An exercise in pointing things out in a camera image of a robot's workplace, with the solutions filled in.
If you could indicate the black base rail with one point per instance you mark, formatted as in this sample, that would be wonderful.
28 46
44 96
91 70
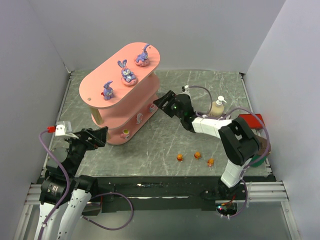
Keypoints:
157 192

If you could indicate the red rectangular box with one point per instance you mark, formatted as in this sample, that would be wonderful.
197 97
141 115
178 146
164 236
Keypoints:
252 122

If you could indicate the electronics board with leds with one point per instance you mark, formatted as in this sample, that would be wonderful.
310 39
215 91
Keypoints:
227 209

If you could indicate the pink toy with yellow top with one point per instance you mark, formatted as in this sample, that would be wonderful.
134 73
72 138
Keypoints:
125 134

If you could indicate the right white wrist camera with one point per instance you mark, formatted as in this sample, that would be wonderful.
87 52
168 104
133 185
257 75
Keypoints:
186 90

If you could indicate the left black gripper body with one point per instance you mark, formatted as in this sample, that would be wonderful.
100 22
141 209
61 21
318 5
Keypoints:
88 138

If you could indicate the cream pump lotion bottle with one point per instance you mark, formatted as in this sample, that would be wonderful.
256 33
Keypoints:
217 108

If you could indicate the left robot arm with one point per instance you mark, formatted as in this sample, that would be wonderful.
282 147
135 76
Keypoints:
63 196

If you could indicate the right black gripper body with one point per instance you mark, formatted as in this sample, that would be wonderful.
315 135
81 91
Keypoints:
171 104

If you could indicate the small purple bunny toy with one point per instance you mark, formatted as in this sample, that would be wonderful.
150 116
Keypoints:
108 92

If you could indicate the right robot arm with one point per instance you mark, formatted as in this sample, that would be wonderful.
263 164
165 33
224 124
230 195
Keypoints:
239 142

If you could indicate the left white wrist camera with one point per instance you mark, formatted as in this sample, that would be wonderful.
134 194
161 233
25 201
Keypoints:
63 129

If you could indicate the brown and green roll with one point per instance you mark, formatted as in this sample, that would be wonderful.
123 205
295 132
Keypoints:
262 148

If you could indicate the pink white egg toy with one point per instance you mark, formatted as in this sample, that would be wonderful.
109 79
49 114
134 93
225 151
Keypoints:
151 107

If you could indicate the pink three-tier shelf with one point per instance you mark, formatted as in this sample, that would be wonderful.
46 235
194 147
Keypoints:
121 111

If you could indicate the pink blue patterned egg toy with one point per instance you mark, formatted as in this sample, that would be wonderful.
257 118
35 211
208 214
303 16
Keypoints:
139 118

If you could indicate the orange bear toy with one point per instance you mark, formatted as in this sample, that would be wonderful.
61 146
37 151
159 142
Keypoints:
180 157
210 162
197 155

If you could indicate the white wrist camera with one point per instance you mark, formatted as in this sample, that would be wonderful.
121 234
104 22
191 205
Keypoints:
63 129
186 90

